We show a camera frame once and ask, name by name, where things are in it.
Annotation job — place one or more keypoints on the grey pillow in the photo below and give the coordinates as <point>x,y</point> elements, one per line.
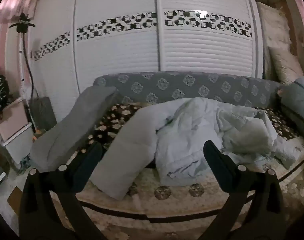
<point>74,125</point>

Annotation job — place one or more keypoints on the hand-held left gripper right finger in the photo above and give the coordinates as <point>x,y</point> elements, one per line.
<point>214,160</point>

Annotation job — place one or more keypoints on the grey patterned headboard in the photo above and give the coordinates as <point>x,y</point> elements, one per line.
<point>191,85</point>

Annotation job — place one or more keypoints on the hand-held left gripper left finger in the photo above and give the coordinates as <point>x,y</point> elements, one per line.
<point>90,160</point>

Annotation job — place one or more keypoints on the white and pink storage box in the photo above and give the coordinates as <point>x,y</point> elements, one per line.
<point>14,132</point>

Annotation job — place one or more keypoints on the white down jacket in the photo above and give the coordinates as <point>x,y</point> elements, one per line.
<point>184,142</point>

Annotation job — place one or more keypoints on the grey-green duvet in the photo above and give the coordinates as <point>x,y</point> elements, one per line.
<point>298,105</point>

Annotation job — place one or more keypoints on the black flat panel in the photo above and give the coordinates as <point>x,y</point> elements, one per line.
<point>43,113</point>

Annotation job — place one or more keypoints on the white sliding-door wardrobe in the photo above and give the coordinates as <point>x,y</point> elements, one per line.
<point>117,60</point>

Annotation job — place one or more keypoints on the brown cardboard piece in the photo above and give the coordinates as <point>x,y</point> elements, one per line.
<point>15,200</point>

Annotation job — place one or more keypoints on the brown dotted blanket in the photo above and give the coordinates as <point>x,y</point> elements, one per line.
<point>112,121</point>

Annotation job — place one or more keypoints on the small beige pillow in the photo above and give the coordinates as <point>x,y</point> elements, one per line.
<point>285,65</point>

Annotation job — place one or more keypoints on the large beige pillow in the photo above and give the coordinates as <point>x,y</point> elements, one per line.
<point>274,27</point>

